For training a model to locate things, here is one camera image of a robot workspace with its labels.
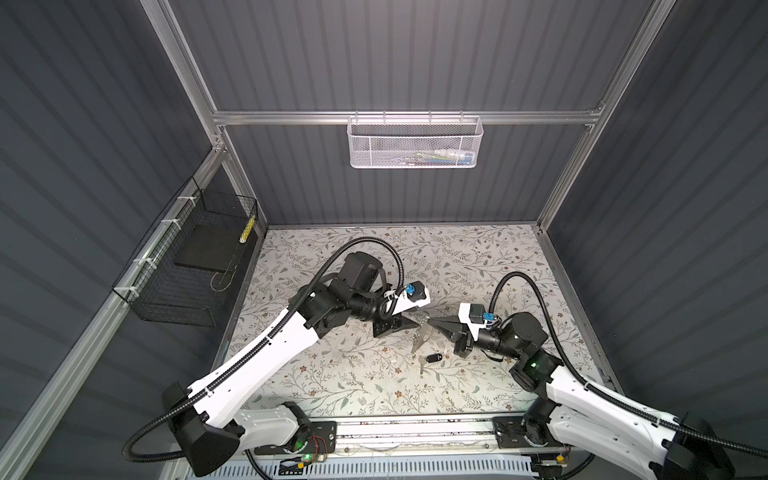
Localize black headed key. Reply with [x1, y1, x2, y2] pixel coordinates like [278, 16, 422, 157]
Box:
[418, 353, 443, 374]

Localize green key tag with key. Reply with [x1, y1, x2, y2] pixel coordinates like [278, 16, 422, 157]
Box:
[411, 315, 432, 355]

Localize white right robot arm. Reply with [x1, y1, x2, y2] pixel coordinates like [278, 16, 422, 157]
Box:
[428, 304, 735, 479]

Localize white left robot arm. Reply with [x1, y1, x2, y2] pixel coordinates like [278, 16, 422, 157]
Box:
[161, 252, 431, 477]

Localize yellow marker in basket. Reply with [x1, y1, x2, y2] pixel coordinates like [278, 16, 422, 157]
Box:
[239, 215, 256, 244]

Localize items in white basket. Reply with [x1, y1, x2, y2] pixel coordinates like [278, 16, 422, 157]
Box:
[392, 148, 476, 167]

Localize black pad in basket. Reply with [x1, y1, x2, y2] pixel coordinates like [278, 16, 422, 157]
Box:
[174, 225, 242, 273]

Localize white vented strip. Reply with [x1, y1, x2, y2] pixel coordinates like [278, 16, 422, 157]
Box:
[182, 457, 538, 480]

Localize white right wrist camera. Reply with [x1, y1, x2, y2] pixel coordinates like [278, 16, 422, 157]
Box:
[458, 303, 497, 341]

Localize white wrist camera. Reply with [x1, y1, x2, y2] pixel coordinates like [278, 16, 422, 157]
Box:
[392, 281, 431, 315]
[458, 303, 497, 341]

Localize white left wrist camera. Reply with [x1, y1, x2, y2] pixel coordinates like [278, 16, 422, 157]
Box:
[392, 281, 431, 315]

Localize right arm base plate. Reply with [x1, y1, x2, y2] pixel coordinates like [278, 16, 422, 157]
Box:
[491, 414, 565, 449]

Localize aluminium mounting rail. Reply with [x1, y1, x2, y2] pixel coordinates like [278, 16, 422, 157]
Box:
[173, 413, 655, 457]

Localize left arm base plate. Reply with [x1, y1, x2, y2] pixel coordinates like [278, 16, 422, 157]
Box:
[253, 420, 338, 455]

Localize white wire mesh basket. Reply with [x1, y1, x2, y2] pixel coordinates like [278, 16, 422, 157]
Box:
[346, 114, 484, 170]

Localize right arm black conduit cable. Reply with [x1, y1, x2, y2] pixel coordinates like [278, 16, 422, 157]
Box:
[488, 271, 768, 460]

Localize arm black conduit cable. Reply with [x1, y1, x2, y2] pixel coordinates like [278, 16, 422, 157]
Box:
[488, 271, 768, 460]
[121, 236, 406, 463]

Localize black wire basket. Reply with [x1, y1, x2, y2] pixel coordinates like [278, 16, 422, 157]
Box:
[113, 179, 259, 328]

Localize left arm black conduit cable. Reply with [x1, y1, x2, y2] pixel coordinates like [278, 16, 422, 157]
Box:
[121, 236, 406, 463]

